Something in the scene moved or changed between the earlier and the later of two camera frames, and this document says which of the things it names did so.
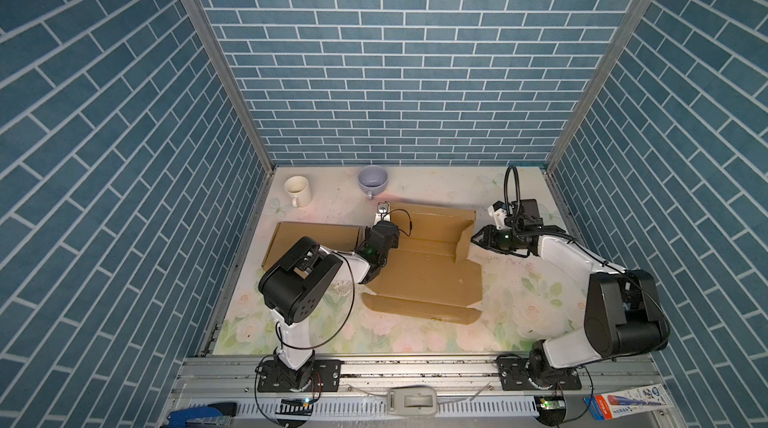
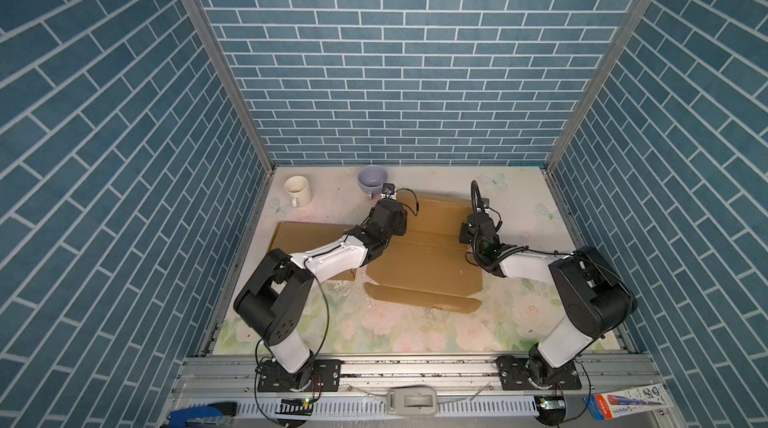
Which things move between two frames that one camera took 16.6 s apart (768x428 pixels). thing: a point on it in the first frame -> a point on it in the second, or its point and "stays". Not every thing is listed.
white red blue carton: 606,406 stays
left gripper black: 393,241 -> 401,222
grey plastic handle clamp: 412,401 stays
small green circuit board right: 553,403 stays
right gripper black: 487,239 -> 463,233
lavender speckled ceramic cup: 373,180 stays
